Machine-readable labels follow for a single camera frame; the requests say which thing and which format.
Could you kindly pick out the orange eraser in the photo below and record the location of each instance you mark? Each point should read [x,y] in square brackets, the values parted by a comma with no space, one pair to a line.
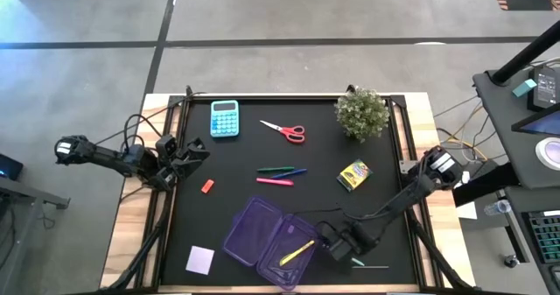
[207,186]

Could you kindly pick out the blue calculator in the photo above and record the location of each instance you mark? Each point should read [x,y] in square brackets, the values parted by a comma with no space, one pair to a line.
[225,120]

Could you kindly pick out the purple translucent pencil case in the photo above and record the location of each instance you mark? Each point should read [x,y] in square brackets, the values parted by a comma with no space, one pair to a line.
[258,238]

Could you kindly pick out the lavender sticky note pad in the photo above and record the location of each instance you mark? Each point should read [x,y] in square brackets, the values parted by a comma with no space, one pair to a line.
[200,260]

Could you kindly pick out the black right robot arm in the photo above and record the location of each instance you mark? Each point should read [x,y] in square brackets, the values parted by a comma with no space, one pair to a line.
[407,196]

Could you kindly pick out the teal pen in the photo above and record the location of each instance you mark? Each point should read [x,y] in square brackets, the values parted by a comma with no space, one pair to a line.
[358,261]

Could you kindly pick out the dark monitor screen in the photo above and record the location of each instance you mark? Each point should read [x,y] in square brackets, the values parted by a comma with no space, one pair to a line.
[542,124]

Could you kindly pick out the backlit keyboard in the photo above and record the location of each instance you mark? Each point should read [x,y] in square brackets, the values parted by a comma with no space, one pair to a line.
[546,238]

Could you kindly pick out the black device with blue light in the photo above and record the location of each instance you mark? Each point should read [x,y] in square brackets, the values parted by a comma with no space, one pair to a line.
[9,167]

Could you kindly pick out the white paper sheet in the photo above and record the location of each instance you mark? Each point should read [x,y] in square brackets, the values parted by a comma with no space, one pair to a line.
[467,211]

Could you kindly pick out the clear water bottle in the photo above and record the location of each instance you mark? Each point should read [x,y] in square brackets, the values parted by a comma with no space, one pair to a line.
[498,207]

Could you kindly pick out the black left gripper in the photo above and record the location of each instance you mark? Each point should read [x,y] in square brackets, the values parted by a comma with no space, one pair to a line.
[168,174]

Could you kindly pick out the black aluminium table frame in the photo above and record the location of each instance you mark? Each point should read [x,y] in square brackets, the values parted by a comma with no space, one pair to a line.
[404,124]

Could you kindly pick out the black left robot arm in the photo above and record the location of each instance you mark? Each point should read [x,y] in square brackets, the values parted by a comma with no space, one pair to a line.
[105,157]

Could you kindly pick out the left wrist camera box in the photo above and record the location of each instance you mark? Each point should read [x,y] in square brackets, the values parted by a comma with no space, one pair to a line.
[166,145]

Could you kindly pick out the black pole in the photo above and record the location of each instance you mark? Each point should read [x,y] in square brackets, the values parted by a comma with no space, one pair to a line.
[525,54]

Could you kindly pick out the black table mat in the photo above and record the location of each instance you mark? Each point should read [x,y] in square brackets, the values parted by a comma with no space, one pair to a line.
[245,155]

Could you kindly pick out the black power adapter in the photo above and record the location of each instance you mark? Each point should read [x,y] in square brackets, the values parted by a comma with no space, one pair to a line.
[544,88]

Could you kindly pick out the yellow green crayon box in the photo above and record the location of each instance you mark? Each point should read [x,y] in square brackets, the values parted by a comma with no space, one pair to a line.
[354,175]

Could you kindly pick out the yellow pen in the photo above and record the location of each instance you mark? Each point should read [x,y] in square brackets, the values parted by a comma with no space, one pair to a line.
[297,252]

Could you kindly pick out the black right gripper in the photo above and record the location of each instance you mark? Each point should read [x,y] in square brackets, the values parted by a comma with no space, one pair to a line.
[343,244]

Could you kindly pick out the teal small box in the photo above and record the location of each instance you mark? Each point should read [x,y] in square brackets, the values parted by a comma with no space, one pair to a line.
[524,88]

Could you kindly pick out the dark gray desk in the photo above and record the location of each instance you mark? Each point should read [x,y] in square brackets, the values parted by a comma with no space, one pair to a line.
[503,120]

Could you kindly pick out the thin metal rod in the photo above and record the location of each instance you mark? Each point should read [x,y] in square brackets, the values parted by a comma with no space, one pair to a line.
[372,267]

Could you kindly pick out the small potted plant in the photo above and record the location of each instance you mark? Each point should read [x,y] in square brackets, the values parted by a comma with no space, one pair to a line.
[362,113]

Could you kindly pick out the white round device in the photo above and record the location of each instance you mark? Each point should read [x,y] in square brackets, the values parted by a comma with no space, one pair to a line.
[550,153]

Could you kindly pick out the black caster wheel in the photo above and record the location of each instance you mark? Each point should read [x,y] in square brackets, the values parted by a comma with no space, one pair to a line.
[511,261]

